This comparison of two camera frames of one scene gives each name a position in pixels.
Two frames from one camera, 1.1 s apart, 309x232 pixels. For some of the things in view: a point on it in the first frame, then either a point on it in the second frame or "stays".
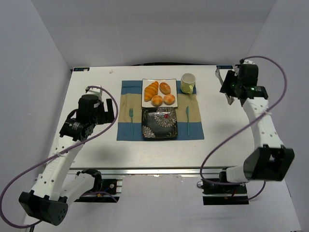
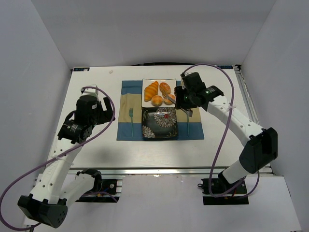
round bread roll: (157, 100) stays
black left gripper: (105, 115) stays
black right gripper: (227, 83) → (181, 99)
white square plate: (172, 82) stays
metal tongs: (231, 100) → (189, 111)
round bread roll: (169, 99) stays
